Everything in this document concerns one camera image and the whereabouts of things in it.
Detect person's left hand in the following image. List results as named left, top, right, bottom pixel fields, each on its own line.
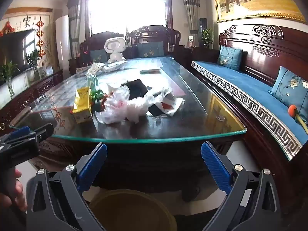
left=0, top=169, right=28, bottom=213

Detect patterned window curtain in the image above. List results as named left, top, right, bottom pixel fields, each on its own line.
left=67, top=0, right=83, bottom=59
left=179, top=0, right=201, bottom=46

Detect teal embroidered pillow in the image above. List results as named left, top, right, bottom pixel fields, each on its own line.
left=90, top=49, right=108, bottom=63
left=137, top=41, right=165, bottom=58

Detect orange massage hammer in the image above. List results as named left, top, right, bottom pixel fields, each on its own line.
left=288, top=104, right=308, bottom=134

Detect red knot wall hanging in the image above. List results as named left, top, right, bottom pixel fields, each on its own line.
left=36, top=16, right=47, bottom=59
left=0, top=20, right=15, bottom=37

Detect dark wooden television cabinet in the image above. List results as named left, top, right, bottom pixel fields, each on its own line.
left=0, top=69, right=64, bottom=135

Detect white standing air conditioner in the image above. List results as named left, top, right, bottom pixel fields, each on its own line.
left=55, top=15, right=70, bottom=71

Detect blue bench seat cushion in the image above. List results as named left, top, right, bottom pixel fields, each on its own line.
left=191, top=60, right=308, bottom=162

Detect yellow round waste bin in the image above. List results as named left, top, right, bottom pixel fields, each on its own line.
left=88, top=189, right=178, bottom=231

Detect calligraphy wall art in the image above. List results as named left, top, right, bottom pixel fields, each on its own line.
left=3, top=7, right=53, bottom=60

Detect red and green wrapper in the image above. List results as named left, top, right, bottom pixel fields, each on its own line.
left=90, top=90, right=109, bottom=112

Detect blue embroidered pillow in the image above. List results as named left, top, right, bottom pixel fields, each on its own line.
left=268, top=66, right=308, bottom=109
left=217, top=45, right=243, bottom=72

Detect white paper sheets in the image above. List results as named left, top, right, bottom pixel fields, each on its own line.
left=96, top=61, right=129, bottom=73

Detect white robot toy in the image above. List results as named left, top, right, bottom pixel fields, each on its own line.
left=104, top=37, right=127, bottom=64

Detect flat screen television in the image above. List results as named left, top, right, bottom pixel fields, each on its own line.
left=0, top=29, right=36, bottom=74

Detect dark wooden coffee table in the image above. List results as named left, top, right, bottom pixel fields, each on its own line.
left=8, top=56, right=248, bottom=203

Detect black tower fan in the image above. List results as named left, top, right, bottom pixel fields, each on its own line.
left=199, top=18, right=208, bottom=47

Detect potted green plant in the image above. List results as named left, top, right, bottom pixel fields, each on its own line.
left=201, top=28, right=214, bottom=49

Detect green bamboo plant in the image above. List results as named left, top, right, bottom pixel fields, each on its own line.
left=0, top=61, right=20, bottom=99
left=25, top=49, right=44, bottom=80

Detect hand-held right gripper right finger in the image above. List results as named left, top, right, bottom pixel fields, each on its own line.
left=201, top=141, right=283, bottom=231

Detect white plastic bag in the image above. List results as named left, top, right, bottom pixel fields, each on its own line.
left=124, top=88, right=174, bottom=121

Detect large window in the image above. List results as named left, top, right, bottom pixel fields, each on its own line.
left=83, top=0, right=173, bottom=38

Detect long wooden sofa bench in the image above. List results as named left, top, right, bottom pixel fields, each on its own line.
left=190, top=24, right=308, bottom=217

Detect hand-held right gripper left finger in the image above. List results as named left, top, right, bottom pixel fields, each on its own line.
left=26, top=142, right=108, bottom=231

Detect red and white packet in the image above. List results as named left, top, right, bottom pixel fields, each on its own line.
left=154, top=90, right=186, bottom=116

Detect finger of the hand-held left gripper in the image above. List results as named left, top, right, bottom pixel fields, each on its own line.
left=0, top=126, right=32, bottom=145
left=0, top=123, right=54, bottom=150

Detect yellow carton box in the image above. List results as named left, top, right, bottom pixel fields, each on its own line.
left=72, top=87, right=94, bottom=124

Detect green snack packet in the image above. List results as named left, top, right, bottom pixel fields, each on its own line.
left=86, top=69, right=100, bottom=94

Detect carved wooden sofa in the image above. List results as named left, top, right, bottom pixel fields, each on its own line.
left=69, top=25, right=193, bottom=75

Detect clear plastic bag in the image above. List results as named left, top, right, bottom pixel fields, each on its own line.
left=95, top=85, right=131, bottom=125

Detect gold framed tree painting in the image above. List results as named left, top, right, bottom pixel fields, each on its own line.
left=213, top=0, right=307, bottom=24

